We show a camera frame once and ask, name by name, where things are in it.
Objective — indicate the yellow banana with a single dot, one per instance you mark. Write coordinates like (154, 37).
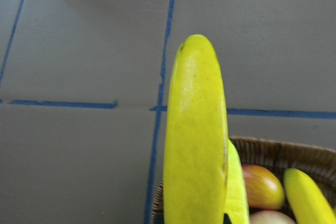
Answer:
(306, 199)
(195, 153)
(236, 206)

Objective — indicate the red yellow apple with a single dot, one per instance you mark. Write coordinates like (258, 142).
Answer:
(264, 189)

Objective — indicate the woven wicker basket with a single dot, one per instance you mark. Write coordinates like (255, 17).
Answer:
(316, 162)

